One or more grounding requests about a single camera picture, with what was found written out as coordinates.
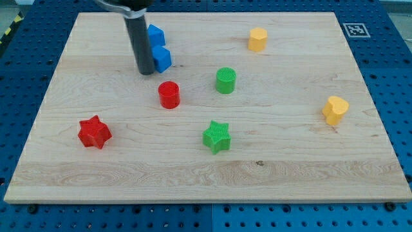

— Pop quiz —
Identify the green cylinder block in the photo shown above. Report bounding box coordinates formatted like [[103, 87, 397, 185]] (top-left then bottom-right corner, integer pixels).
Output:
[[216, 67, 237, 94]]

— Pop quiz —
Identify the metal clamp robot mount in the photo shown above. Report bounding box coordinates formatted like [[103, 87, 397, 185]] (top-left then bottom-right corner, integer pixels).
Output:
[[94, 0, 154, 19]]

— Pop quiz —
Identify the yellow heart block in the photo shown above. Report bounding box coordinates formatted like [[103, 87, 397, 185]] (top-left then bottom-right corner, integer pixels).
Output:
[[322, 95, 350, 126]]

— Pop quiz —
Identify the wooden board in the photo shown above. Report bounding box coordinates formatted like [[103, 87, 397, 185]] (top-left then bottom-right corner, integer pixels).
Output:
[[4, 12, 411, 204]]

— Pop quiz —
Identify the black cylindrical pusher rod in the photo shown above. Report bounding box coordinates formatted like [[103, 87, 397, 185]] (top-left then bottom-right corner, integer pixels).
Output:
[[124, 15, 155, 75]]

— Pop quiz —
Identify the yellow hexagon block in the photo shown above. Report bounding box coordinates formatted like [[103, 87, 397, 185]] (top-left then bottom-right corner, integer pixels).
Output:
[[248, 27, 268, 52]]

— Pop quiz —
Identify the green star block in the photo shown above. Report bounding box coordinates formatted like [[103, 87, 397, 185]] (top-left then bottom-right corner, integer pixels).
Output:
[[202, 121, 232, 155]]

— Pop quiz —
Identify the white fiducial marker tag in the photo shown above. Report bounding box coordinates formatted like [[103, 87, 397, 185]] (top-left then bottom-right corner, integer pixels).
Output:
[[343, 23, 370, 38]]

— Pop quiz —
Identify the blue block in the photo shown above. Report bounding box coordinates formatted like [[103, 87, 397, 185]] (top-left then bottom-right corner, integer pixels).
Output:
[[147, 24, 165, 47], [152, 46, 172, 73]]

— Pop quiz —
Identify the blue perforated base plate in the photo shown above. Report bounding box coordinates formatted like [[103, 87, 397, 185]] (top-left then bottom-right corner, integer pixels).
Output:
[[1, 1, 411, 231]]

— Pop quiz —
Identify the red star block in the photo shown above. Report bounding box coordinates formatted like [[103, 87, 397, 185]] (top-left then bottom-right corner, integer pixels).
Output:
[[78, 115, 112, 150]]

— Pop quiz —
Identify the red cylinder block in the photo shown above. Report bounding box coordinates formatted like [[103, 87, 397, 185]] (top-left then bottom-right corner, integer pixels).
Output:
[[158, 81, 180, 109]]

